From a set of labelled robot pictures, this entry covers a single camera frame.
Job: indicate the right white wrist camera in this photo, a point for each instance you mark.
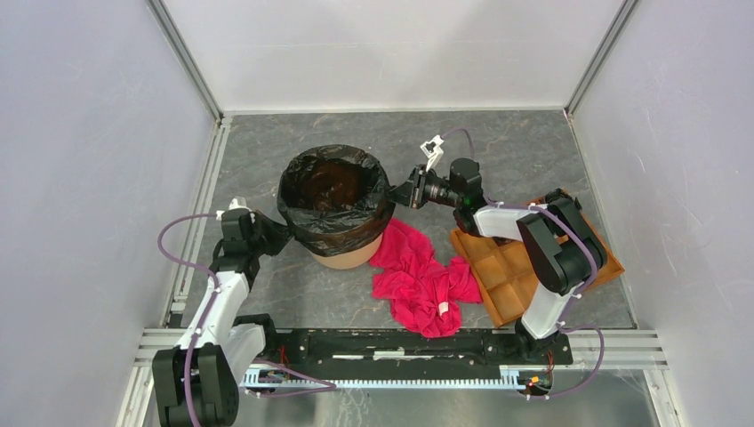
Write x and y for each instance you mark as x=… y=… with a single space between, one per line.
x=432 y=150

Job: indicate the orange plastic trash bin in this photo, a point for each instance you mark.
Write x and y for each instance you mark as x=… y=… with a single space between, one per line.
x=352 y=259

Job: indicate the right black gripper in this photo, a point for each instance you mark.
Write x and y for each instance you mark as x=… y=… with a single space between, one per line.
x=411 y=193

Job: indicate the red cloth towel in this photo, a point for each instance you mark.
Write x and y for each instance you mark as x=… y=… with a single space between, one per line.
x=424 y=295

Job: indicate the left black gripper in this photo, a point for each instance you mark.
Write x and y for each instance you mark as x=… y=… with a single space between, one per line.
x=282 y=234

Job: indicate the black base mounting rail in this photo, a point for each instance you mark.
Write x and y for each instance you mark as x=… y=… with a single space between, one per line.
x=394 y=359

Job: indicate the orange compartment tray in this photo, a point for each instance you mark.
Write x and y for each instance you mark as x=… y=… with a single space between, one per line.
x=501 y=256

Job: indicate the black plastic trash bag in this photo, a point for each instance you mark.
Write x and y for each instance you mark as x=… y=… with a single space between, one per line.
x=334 y=199

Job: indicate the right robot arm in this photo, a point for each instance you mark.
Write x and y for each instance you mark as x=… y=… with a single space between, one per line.
x=463 y=191

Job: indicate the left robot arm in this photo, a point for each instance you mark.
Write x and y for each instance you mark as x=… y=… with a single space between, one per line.
x=197 y=379

